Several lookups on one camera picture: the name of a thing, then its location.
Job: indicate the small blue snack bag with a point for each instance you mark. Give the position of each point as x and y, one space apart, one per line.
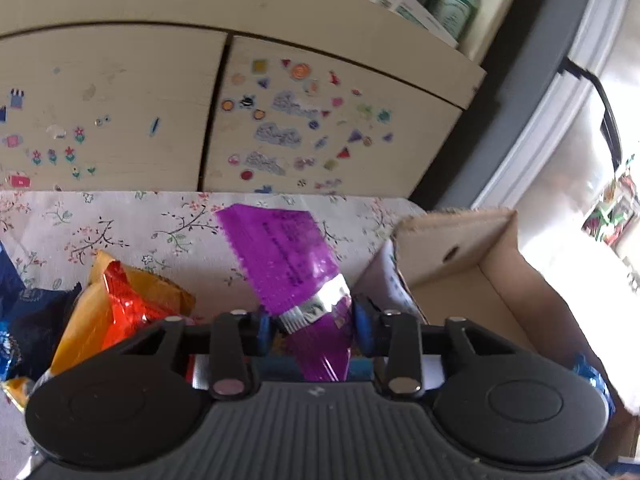
30 320

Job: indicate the floral tablecloth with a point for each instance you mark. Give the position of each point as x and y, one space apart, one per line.
150 220

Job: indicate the white medicine box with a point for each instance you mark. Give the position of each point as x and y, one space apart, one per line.
405 5

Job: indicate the purple snack bag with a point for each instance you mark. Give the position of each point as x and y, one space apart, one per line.
285 250

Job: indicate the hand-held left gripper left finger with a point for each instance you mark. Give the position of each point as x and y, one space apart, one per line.
265 332

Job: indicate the cardboard box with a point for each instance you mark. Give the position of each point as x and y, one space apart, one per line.
500 300

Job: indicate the orange yellow snack bag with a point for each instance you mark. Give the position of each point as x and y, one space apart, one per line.
110 300

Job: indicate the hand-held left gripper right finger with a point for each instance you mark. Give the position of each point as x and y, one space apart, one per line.
362 330

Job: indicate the green glass bottle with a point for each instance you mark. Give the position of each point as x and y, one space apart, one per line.
452 10

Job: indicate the wooden cabinet with stickers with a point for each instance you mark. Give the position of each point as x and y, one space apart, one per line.
125 90

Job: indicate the silver fridge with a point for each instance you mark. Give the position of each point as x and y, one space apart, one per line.
565 150

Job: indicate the large blue snack bag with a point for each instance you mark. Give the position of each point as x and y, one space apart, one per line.
590 377

